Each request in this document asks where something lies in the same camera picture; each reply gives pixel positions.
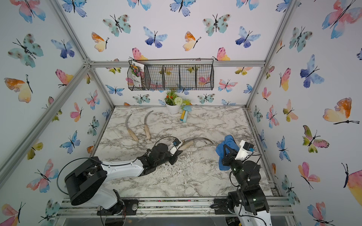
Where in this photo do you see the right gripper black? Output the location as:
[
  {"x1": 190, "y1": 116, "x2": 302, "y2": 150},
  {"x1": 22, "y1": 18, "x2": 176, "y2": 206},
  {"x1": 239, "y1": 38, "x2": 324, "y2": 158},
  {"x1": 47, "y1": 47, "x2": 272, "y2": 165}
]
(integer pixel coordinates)
[{"x1": 223, "y1": 144, "x2": 248, "y2": 192}]

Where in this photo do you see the blue microfiber rag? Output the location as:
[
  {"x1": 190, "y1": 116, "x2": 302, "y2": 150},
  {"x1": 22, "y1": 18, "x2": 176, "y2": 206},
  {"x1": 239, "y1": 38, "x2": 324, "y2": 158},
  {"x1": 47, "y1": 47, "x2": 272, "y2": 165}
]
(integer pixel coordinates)
[{"x1": 216, "y1": 135, "x2": 239, "y2": 171}]

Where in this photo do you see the sickle wooden handle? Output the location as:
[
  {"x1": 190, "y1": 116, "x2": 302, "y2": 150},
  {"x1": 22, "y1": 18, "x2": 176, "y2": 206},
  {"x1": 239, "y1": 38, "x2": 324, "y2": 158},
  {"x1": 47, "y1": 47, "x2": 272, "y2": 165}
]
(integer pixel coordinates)
[
  {"x1": 184, "y1": 137, "x2": 214, "y2": 145},
  {"x1": 125, "y1": 113, "x2": 139, "y2": 142},
  {"x1": 144, "y1": 111, "x2": 153, "y2": 140},
  {"x1": 178, "y1": 137, "x2": 203, "y2": 151}
]

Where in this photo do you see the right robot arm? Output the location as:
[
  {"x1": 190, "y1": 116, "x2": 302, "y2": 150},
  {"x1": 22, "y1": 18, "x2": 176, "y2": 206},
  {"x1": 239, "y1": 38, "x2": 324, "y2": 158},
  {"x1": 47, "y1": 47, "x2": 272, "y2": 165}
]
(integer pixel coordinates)
[{"x1": 222, "y1": 143, "x2": 272, "y2": 226}]

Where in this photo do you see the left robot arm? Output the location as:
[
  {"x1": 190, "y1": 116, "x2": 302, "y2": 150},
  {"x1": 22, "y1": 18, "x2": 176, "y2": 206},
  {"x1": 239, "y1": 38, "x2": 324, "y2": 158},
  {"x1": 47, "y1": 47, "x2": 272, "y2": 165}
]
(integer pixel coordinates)
[{"x1": 64, "y1": 141, "x2": 183, "y2": 215}]

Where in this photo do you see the white pot with plant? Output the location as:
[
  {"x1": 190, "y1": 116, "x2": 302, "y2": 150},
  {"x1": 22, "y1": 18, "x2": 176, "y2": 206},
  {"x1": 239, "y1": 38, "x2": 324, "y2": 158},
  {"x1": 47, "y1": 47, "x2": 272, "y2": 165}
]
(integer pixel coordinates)
[{"x1": 164, "y1": 90, "x2": 191, "y2": 115}]

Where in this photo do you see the teal garden trowel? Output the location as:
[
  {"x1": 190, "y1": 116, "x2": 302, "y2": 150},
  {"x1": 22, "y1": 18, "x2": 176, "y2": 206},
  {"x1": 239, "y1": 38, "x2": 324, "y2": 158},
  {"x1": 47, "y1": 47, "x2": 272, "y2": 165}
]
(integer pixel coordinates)
[{"x1": 182, "y1": 105, "x2": 192, "y2": 123}]

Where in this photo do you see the seed packet in basket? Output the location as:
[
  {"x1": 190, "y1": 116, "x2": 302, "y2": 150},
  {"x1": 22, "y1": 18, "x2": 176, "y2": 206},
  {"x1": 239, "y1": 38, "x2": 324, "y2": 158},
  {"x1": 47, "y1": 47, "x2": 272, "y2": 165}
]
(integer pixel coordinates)
[{"x1": 130, "y1": 60, "x2": 145, "y2": 88}]

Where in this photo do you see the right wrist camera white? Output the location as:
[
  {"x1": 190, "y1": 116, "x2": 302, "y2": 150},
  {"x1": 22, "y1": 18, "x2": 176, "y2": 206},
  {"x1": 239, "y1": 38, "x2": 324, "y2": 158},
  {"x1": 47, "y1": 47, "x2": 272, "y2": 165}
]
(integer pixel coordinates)
[{"x1": 235, "y1": 140, "x2": 255, "y2": 161}]

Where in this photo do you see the yellow handled garden tool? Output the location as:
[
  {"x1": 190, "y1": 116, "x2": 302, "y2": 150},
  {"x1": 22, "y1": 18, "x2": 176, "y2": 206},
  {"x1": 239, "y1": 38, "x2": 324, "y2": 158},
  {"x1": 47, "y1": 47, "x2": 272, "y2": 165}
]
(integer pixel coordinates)
[{"x1": 180, "y1": 110, "x2": 186, "y2": 121}]

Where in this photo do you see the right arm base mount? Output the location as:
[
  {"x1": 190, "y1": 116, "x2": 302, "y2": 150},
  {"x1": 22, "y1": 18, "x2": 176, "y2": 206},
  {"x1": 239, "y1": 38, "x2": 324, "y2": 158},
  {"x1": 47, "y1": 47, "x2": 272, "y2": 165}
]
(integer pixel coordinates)
[{"x1": 210, "y1": 196, "x2": 254, "y2": 215}]

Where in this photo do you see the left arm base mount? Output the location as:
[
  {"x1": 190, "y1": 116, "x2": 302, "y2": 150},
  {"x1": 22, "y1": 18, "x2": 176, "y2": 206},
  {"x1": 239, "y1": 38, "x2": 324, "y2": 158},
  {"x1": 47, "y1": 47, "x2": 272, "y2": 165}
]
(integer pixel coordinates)
[{"x1": 97, "y1": 199, "x2": 139, "y2": 217}]

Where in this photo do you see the aluminium front rail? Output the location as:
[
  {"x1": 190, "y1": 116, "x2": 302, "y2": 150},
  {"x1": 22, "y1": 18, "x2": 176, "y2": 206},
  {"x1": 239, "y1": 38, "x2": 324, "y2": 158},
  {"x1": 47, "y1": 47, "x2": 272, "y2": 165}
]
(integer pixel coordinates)
[{"x1": 55, "y1": 197, "x2": 295, "y2": 218}]

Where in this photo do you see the black wire wall basket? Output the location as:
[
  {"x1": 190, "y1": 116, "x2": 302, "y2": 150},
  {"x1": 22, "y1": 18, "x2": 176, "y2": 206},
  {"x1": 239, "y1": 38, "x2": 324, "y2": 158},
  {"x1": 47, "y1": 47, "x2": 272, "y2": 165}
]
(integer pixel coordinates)
[{"x1": 127, "y1": 58, "x2": 215, "y2": 91}]

